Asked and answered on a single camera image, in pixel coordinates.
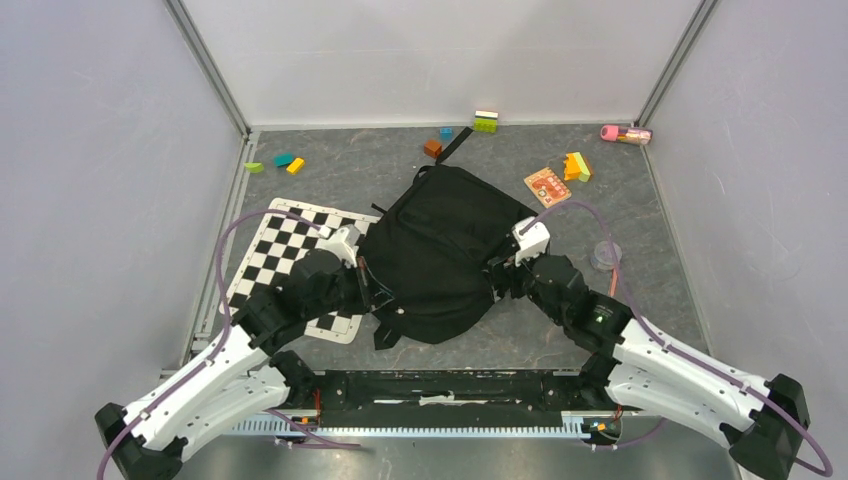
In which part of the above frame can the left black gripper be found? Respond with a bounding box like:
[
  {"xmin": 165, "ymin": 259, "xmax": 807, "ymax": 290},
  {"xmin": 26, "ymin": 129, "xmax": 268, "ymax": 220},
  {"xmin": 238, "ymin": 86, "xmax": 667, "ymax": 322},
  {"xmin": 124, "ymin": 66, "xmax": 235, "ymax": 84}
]
[{"xmin": 307, "ymin": 255, "xmax": 395, "ymax": 319}]

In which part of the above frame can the black student backpack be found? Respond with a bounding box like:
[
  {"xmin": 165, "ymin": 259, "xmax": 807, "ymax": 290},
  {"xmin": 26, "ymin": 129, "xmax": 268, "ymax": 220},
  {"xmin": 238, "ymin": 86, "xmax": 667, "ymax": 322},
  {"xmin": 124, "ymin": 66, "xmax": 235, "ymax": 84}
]
[{"xmin": 358, "ymin": 157, "xmax": 536, "ymax": 350}]

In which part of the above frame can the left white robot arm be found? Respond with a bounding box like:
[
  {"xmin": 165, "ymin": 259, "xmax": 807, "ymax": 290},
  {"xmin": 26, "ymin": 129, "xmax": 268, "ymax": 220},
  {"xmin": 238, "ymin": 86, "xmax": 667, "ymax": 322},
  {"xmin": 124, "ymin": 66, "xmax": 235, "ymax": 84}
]
[{"xmin": 95, "ymin": 247, "xmax": 369, "ymax": 479}]

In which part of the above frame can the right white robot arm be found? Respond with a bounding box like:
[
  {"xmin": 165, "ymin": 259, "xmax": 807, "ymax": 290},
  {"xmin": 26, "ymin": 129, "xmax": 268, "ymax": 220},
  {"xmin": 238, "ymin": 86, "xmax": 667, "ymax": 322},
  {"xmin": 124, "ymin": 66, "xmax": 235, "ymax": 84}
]
[{"xmin": 485, "ymin": 255, "xmax": 809, "ymax": 479}]

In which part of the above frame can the black white chessboard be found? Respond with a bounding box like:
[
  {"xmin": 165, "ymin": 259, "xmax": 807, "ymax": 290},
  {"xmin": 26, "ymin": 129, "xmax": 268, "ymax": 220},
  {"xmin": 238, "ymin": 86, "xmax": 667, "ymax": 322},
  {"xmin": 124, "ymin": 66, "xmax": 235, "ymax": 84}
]
[{"xmin": 227, "ymin": 198, "xmax": 378, "ymax": 345}]

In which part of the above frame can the small orange spiral notebook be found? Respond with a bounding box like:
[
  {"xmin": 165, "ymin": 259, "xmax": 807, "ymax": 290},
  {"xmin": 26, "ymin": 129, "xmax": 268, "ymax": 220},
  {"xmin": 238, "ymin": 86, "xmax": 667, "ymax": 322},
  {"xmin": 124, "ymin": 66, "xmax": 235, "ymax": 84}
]
[{"xmin": 524, "ymin": 167, "xmax": 572, "ymax": 208}]

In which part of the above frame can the clear round glitter jar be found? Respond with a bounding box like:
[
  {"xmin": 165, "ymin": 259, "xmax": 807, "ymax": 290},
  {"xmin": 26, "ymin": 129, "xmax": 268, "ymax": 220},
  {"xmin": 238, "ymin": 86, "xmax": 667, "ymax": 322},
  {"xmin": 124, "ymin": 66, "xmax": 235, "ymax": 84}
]
[{"xmin": 590, "ymin": 240, "xmax": 623, "ymax": 272}]

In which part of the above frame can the orange green block stack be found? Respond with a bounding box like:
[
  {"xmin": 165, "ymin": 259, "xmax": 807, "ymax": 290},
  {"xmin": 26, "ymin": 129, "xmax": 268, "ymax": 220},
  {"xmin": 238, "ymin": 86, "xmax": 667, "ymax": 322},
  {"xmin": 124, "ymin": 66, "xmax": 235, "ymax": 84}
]
[{"xmin": 564, "ymin": 152, "xmax": 593, "ymax": 183}]

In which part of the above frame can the yellow orange block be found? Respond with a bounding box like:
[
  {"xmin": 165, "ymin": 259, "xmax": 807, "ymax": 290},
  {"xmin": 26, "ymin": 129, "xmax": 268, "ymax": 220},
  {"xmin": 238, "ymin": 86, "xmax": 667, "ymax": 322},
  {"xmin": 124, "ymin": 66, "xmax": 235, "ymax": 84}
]
[{"xmin": 286, "ymin": 157, "xmax": 305, "ymax": 175}]

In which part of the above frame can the teal block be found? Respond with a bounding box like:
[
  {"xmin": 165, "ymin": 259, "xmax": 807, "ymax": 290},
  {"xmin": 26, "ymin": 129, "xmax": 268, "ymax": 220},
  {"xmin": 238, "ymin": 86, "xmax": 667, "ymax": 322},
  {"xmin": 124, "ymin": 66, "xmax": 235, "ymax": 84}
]
[{"xmin": 273, "ymin": 153, "xmax": 295, "ymax": 168}]

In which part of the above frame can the brown orange cube block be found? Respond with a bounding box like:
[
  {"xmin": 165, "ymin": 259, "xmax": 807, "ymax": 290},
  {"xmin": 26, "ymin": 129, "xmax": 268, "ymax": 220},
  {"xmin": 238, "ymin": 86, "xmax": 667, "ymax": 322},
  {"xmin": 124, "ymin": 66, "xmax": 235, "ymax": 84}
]
[{"xmin": 423, "ymin": 139, "xmax": 443, "ymax": 160}]

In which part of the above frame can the green half round block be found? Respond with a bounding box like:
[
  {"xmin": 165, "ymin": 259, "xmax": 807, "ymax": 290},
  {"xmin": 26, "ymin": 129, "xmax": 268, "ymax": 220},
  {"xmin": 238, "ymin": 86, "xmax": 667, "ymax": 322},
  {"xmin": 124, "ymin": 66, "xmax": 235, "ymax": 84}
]
[{"xmin": 244, "ymin": 162, "xmax": 264, "ymax": 174}]

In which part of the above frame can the green white block stack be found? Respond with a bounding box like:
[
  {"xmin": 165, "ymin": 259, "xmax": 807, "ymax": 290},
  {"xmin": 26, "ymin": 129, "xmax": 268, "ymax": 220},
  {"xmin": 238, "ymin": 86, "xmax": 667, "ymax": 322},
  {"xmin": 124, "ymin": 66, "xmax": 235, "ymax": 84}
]
[{"xmin": 473, "ymin": 110, "xmax": 499, "ymax": 133}]

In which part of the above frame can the pink capped marker tube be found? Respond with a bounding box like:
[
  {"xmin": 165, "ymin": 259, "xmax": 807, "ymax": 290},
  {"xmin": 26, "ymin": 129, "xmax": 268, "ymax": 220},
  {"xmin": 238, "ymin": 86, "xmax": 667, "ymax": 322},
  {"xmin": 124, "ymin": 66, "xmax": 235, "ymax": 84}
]
[{"xmin": 600, "ymin": 124, "xmax": 653, "ymax": 146}]

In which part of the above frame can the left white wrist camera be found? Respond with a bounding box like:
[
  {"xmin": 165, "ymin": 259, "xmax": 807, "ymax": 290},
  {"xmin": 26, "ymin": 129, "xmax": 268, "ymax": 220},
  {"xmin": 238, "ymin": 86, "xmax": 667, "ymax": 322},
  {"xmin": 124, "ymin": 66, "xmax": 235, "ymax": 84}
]
[{"xmin": 316, "ymin": 225, "xmax": 363, "ymax": 267}]

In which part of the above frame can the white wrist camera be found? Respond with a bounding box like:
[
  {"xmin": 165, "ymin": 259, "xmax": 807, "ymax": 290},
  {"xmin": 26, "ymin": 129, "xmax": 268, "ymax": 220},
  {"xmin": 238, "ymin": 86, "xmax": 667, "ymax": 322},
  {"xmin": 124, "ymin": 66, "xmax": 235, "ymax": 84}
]
[
  {"xmin": 511, "ymin": 217, "xmax": 551, "ymax": 266},
  {"xmin": 316, "ymin": 225, "xmax": 363, "ymax": 267}
]

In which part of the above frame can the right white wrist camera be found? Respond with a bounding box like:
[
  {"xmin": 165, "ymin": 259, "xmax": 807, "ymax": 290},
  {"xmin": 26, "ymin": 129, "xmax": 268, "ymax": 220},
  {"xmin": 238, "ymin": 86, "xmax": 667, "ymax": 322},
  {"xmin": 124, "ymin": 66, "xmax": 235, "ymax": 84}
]
[{"xmin": 511, "ymin": 217, "xmax": 551, "ymax": 266}]

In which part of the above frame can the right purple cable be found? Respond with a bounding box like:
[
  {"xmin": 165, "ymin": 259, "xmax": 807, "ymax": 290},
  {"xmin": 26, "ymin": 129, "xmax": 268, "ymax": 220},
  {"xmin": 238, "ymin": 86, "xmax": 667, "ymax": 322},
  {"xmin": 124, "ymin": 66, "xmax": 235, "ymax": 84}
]
[{"xmin": 519, "ymin": 200, "xmax": 835, "ymax": 478}]

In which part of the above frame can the purple cable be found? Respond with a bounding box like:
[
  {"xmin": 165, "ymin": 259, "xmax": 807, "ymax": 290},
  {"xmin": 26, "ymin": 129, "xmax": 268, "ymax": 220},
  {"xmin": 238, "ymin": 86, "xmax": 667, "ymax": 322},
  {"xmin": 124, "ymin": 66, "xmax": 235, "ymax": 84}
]
[
  {"xmin": 519, "ymin": 200, "xmax": 835, "ymax": 478},
  {"xmin": 95, "ymin": 209, "xmax": 362, "ymax": 480}
]

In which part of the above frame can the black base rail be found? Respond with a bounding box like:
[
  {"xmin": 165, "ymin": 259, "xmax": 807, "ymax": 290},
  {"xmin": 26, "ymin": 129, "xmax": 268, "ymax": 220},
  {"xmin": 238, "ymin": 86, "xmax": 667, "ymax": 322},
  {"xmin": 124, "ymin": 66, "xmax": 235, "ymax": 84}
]
[{"xmin": 250, "ymin": 367, "xmax": 647, "ymax": 439}]

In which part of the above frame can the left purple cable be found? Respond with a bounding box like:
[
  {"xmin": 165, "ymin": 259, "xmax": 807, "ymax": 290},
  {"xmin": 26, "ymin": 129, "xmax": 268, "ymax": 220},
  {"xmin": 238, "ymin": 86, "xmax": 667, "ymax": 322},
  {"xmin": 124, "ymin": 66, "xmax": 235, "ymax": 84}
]
[{"xmin": 95, "ymin": 209, "xmax": 362, "ymax": 480}]

